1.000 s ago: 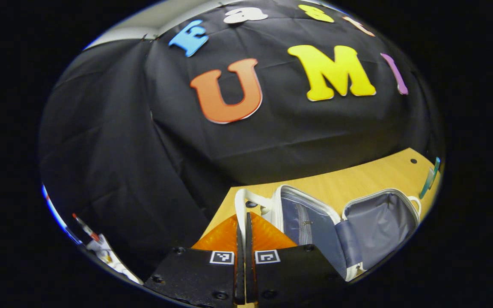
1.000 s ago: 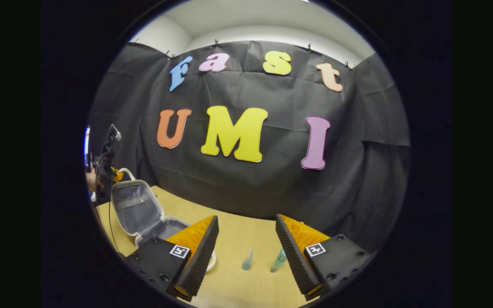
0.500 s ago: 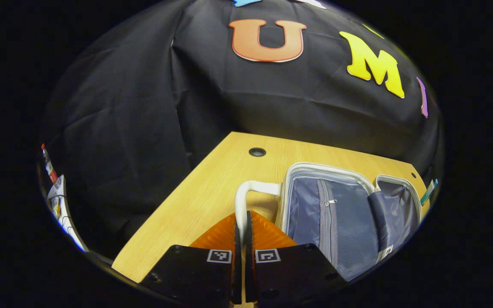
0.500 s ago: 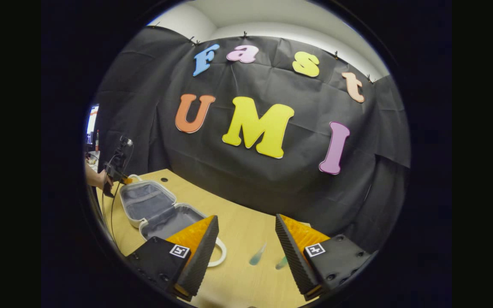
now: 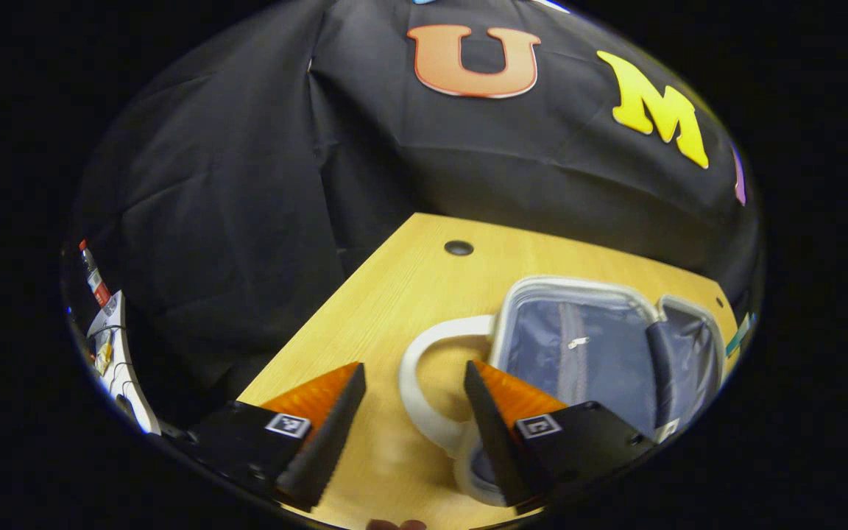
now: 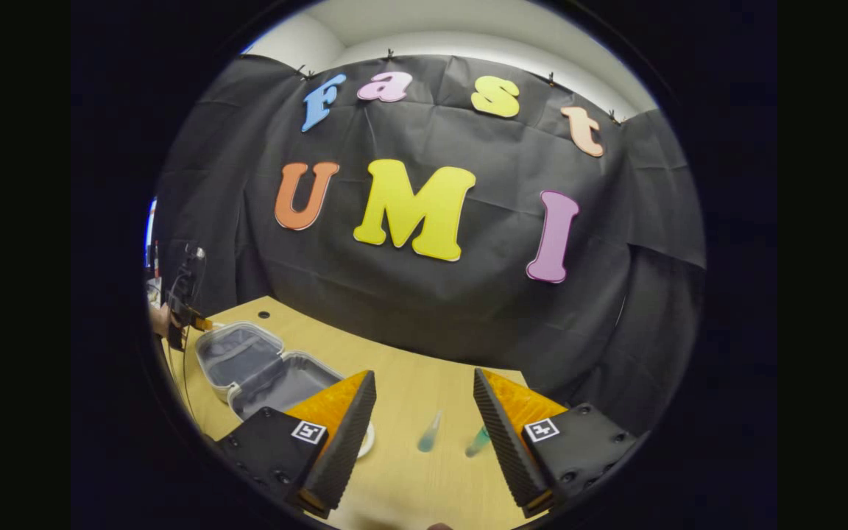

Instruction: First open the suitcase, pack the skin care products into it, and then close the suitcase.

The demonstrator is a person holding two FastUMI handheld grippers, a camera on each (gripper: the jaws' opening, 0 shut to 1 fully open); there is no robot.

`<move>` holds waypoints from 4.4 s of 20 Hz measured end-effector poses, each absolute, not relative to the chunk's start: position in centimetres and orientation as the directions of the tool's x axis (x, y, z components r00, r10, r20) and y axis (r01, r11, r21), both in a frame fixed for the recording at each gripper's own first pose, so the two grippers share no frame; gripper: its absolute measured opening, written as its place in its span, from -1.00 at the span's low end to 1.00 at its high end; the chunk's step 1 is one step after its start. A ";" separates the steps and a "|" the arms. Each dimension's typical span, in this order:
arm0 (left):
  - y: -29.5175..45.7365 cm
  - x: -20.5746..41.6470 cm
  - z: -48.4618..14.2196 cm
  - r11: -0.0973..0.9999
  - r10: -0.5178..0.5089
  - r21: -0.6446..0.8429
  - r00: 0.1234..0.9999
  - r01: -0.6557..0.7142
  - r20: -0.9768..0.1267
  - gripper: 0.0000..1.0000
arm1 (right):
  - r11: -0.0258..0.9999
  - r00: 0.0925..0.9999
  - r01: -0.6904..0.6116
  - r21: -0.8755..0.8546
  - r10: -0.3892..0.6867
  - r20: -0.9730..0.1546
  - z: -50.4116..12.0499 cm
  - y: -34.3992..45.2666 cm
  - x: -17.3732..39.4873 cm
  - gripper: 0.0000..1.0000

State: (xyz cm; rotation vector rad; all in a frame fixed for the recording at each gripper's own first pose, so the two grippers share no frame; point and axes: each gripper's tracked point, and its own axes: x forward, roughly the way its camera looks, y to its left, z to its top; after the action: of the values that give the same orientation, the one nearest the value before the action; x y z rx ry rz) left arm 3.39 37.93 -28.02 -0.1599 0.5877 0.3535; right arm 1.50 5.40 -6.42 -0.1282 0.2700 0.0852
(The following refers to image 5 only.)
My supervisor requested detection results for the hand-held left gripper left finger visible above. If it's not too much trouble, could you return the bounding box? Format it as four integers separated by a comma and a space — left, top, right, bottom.
174, 361, 367, 513

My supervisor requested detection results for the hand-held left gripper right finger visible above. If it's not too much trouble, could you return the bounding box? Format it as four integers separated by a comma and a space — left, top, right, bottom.
464, 359, 654, 515

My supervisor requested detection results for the white suitcase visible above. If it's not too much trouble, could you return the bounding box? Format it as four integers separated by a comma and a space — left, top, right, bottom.
398, 276, 727, 509

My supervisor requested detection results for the red white bottle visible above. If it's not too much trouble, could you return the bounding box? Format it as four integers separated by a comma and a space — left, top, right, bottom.
78, 239, 113, 307

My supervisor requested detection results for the white object with cables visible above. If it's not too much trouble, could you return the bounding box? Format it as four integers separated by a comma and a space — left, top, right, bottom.
85, 289, 162, 437

